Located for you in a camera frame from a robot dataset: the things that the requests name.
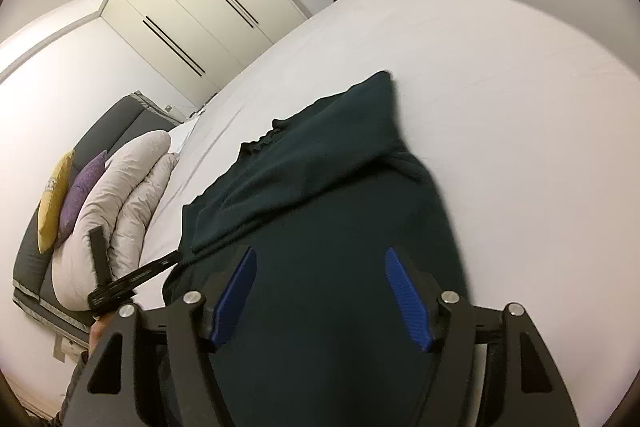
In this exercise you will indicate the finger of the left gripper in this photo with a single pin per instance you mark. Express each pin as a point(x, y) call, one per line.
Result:
point(117, 292)

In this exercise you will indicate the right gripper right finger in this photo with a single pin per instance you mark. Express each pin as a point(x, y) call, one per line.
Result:
point(491, 367)

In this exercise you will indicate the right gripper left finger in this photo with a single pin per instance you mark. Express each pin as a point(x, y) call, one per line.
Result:
point(153, 368)

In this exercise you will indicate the dark green knit sweater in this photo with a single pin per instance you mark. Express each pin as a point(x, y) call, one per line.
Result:
point(321, 198)

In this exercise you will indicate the person's left hand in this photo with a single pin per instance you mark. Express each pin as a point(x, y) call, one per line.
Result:
point(97, 330)

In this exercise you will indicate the beige folded duvet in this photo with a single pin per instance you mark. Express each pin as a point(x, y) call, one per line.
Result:
point(122, 204)

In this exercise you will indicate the yellow pillow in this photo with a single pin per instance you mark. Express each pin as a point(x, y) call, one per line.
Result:
point(51, 202)

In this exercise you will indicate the purple pillow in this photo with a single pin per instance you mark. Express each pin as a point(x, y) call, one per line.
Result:
point(77, 194)

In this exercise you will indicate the dark grey headboard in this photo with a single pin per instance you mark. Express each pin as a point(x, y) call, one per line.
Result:
point(132, 116)

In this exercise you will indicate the cream wardrobe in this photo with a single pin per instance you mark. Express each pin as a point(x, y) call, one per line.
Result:
point(199, 46)

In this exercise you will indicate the white bed mattress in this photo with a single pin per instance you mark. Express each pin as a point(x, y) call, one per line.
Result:
point(531, 130)

